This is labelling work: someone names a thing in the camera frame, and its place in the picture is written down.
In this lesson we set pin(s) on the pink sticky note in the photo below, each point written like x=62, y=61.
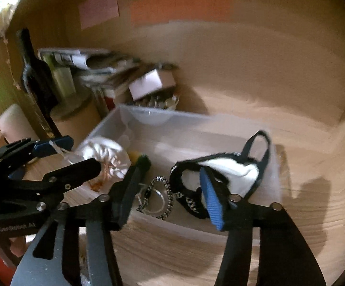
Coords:
x=98, y=7

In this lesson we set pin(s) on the green and yellow small toy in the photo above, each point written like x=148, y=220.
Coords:
x=141, y=158

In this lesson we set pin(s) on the white cardboard box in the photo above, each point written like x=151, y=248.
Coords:
x=151, y=83

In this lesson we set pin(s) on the orange sticky note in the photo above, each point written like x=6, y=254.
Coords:
x=180, y=7

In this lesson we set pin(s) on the dark glass bottle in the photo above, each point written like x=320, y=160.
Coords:
x=38, y=74

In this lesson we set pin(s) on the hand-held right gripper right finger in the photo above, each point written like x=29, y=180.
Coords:
x=211, y=198

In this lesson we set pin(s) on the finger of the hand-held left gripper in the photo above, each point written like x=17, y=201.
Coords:
x=55, y=145
x=74, y=171

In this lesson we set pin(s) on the clear container of small items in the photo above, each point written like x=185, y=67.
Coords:
x=160, y=101

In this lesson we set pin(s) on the black and white face mask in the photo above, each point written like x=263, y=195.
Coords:
x=235, y=169

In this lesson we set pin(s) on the clear plastic storage bin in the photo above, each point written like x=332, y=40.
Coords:
x=175, y=137

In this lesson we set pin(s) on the stack of magazines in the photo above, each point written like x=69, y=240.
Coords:
x=95, y=65

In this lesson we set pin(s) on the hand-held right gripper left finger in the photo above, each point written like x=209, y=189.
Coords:
x=132, y=184

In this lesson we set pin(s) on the brown cardboard tube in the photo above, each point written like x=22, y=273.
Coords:
x=77, y=116

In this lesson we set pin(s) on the white mug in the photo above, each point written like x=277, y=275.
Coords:
x=14, y=122

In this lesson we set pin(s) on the white plastic bag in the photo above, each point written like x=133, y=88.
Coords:
x=107, y=158

